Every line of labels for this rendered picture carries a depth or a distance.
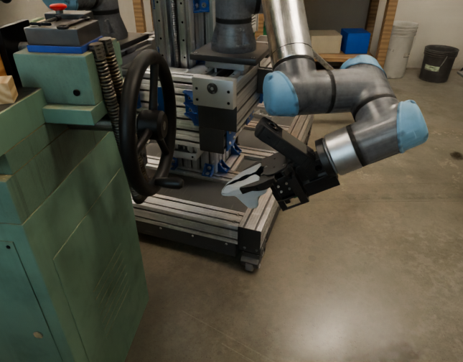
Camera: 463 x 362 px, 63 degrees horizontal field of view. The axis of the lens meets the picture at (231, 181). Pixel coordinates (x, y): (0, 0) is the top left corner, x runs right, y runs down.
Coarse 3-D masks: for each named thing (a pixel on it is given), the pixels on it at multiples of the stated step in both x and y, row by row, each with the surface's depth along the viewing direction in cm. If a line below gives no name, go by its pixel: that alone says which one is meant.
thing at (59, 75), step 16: (16, 64) 66; (32, 64) 66; (48, 64) 65; (64, 64) 65; (80, 64) 64; (32, 80) 67; (48, 80) 67; (64, 80) 67; (80, 80) 66; (96, 80) 68; (48, 96) 69; (64, 96) 68; (80, 96) 68; (96, 96) 68
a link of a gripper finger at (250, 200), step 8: (256, 176) 68; (232, 184) 70; (240, 184) 69; (224, 192) 71; (232, 192) 70; (240, 192) 68; (248, 192) 69; (256, 192) 69; (264, 192) 69; (240, 200) 71; (248, 200) 70; (256, 200) 70
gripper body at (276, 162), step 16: (320, 144) 63; (272, 160) 69; (288, 160) 65; (320, 160) 63; (288, 176) 65; (304, 176) 67; (320, 176) 66; (336, 176) 66; (272, 192) 68; (288, 192) 68; (304, 192) 66; (288, 208) 68
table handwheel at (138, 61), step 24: (144, 72) 66; (168, 72) 80; (168, 96) 85; (120, 120) 62; (144, 120) 73; (168, 120) 87; (120, 144) 63; (144, 144) 70; (168, 144) 87; (168, 168) 85; (144, 192) 72
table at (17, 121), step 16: (16, 80) 71; (32, 96) 65; (0, 112) 58; (16, 112) 62; (32, 112) 66; (48, 112) 68; (64, 112) 68; (80, 112) 67; (96, 112) 69; (0, 128) 58; (16, 128) 62; (32, 128) 66; (0, 144) 58
